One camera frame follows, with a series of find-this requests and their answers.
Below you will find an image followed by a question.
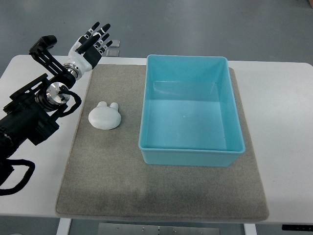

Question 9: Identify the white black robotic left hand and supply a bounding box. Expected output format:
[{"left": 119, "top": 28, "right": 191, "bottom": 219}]
[{"left": 63, "top": 22, "right": 113, "bottom": 79}]

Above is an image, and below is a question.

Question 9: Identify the white rabbit toy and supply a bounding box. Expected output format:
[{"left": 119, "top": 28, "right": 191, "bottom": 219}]
[{"left": 88, "top": 101, "right": 121, "bottom": 130}]

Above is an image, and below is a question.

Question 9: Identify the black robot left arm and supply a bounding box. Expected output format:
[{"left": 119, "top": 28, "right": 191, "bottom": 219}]
[{"left": 0, "top": 35, "right": 82, "bottom": 196}]

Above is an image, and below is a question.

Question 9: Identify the blue plastic box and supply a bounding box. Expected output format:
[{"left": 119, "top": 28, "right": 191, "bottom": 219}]
[{"left": 138, "top": 55, "right": 246, "bottom": 167}]

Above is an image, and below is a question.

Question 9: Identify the lower floor socket plate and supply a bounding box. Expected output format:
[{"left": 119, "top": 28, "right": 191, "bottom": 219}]
[{"left": 106, "top": 49, "right": 119, "bottom": 57}]

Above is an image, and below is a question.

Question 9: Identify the floor socket plate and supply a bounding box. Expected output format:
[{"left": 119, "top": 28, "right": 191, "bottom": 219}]
[
  {"left": 110, "top": 40, "right": 120, "bottom": 48},
  {"left": 106, "top": 49, "right": 119, "bottom": 57}
]

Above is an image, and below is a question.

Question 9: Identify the upper floor socket plate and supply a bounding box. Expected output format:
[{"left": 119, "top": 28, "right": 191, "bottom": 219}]
[{"left": 110, "top": 40, "right": 120, "bottom": 48}]

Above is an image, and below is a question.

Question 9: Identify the grey felt mat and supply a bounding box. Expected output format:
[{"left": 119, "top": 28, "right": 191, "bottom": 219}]
[{"left": 55, "top": 65, "right": 269, "bottom": 223}]

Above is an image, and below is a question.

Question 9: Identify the white left table leg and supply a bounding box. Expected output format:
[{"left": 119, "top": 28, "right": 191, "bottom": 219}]
[{"left": 56, "top": 218, "right": 72, "bottom": 235}]

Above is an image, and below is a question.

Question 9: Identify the white table leg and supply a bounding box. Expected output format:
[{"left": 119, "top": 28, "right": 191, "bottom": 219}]
[
  {"left": 244, "top": 223, "right": 257, "bottom": 235},
  {"left": 56, "top": 218, "right": 72, "bottom": 235}
]

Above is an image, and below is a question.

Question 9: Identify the white right table leg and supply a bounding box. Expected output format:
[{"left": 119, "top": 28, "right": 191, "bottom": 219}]
[{"left": 244, "top": 223, "right": 257, "bottom": 235}]

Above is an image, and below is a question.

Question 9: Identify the black table control panel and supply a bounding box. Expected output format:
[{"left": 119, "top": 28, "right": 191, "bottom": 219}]
[{"left": 282, "top": 224, "right": 313, "bottom": 232}]

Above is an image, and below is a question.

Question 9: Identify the grey metal base plate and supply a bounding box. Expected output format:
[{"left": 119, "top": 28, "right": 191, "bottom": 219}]
[{"left": 97, "top": 223, "right": 221, "bottom": 235}]

